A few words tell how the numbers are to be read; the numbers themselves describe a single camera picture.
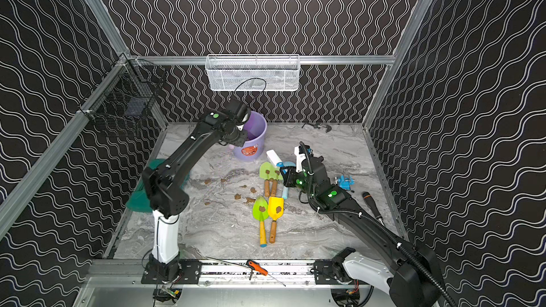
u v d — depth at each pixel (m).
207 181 0.98
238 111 0.67
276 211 0.89
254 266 0.75
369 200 0.90
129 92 0.98
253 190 0.95
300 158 0.70
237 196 0.93
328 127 1.20
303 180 0.63
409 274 0.39
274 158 0.84
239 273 0.76
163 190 0.46
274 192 0.93
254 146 0.96
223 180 0.98
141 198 0.89
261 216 0.88
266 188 0.94
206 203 0.92
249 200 0.92
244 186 0.97
